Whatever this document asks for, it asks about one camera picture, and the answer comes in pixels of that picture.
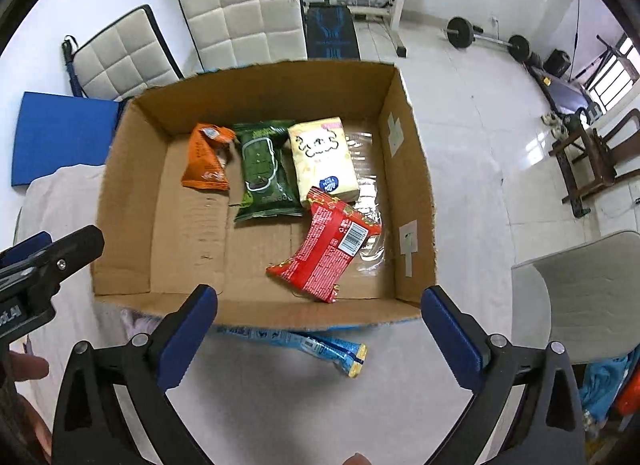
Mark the blue long snack packet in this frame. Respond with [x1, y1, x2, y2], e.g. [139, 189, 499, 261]
[216, 326, 368, 378]

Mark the red snack packet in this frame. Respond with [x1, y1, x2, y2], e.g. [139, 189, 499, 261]
[266, 186, 382, 303]

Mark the orange snack packet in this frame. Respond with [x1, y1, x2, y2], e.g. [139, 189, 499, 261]
[181, 124, 235, 191]

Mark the green wet wipes pack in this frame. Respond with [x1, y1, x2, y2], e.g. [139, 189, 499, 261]
[233, 120, 304, 223]

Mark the yellow tissue pack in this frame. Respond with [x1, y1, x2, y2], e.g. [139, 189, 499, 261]
[288, 117, 360, 207]

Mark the person's left hand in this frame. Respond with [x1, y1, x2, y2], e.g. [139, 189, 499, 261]
[1, 348, 52, 464]

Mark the grey plastic chair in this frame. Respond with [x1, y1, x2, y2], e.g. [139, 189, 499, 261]
[511, 231, 639, 364]

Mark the blue foam mat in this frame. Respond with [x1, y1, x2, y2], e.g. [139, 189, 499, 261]
[11, 91, 124, 188]

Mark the open cardboard box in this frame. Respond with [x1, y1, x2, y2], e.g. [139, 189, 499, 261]
[91, 60, 436, 331]

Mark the dark wooden chair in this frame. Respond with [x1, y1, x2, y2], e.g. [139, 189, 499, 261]
[549, 107, 639, 219]

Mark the white padded chair left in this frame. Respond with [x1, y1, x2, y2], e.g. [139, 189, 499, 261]
[61, 4, 183, 102]

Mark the white padded chair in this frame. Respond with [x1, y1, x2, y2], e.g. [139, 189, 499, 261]
[61, 4, 183, 102]
[178, 0, 307, 70]

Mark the barbell on floor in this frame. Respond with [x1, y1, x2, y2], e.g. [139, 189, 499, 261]
[444, 16, 532, 63]

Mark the white padded chair right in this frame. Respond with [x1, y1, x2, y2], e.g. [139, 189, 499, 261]
[178, 0, 307, 70]

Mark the black bench pad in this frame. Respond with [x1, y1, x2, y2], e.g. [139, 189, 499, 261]
[306, 4, 360, 60]

